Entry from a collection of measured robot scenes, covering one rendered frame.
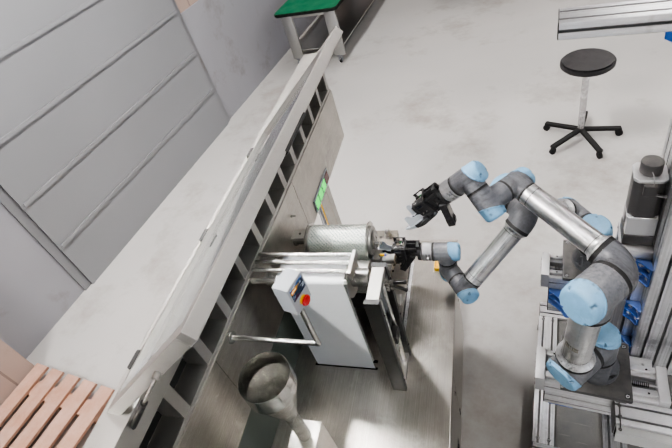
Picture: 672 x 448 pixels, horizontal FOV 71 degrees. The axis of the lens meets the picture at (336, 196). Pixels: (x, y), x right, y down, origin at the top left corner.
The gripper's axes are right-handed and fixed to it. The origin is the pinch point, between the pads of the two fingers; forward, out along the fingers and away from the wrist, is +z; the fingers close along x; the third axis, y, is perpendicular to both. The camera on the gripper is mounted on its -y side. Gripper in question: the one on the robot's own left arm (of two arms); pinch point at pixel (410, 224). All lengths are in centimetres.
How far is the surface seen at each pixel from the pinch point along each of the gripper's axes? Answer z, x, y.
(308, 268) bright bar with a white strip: 17.9, 27.5, 25.5
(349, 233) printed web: 21.7, -0.1, 12.2
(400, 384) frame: 30, 41, -28
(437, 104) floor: 104, -301, -89
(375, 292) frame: -0.9, 36.6, 10.0
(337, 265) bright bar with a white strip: 10.4, 26.1, 19.2
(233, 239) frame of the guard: -31, 69, 61
